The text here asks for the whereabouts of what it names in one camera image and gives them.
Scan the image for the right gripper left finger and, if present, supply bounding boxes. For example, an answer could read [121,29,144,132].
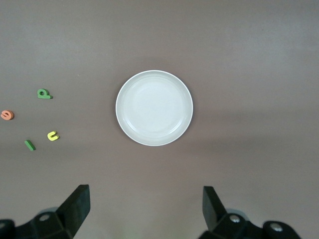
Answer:
[0,184,90,239]

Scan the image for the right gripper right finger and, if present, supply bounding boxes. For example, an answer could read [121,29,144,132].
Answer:
[199,186,302,239]

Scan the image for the yellow foam letter u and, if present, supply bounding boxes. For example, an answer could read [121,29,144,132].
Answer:
[46,131,60,142]

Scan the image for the green foam letter p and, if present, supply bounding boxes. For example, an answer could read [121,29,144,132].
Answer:
[36,89,53,100]

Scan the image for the beige round plate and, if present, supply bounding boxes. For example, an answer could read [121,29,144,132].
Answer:
[115,70,194,147]

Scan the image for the brown table cover sheet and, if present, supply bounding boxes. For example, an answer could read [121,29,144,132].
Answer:
[0,0,319,239]

